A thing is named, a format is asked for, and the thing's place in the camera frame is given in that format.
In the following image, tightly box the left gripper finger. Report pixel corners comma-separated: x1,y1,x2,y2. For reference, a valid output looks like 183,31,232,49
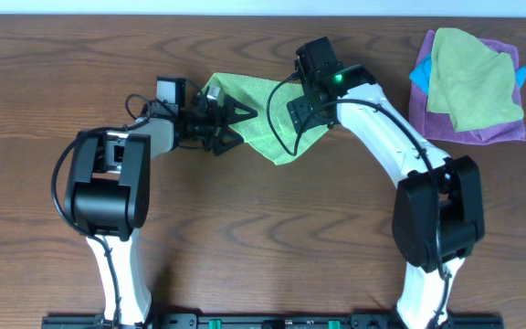
211,126,244,156
223,95,258,123

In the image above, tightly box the blue cloth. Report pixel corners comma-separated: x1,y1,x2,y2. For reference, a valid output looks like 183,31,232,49
409,54,526,95

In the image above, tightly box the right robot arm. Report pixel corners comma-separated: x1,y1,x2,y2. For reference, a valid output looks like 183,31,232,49
289,37,485,328

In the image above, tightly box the purple cloth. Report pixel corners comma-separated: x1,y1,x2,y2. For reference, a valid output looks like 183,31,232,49
409,30,526,145

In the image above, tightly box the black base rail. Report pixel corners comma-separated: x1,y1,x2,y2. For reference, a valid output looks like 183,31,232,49
41,313,505,329

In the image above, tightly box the olive green cloth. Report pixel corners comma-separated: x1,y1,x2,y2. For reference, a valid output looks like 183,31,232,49
426,27,524,133

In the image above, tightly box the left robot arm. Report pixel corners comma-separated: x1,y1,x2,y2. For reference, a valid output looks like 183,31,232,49
51,87,258,328

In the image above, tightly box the bright green cloth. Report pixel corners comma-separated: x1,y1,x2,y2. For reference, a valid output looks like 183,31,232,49
206,72,328,165

